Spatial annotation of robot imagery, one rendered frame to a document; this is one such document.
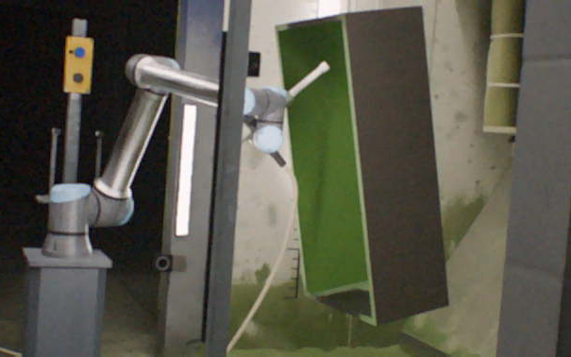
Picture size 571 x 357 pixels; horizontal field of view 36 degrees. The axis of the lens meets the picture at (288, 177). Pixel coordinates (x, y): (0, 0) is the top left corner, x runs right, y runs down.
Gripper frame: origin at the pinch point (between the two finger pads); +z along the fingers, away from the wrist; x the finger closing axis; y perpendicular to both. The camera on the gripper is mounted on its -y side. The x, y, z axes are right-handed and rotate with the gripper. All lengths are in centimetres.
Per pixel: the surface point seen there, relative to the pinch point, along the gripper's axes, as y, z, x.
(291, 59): -10, 49, 34
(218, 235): 6, -104, -30
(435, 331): 143, 95, 6
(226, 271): 14, -104, -35
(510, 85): 72, 87, 113
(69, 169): -39, 100, -76
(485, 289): 139, 83, 38
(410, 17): 6, 0, 73
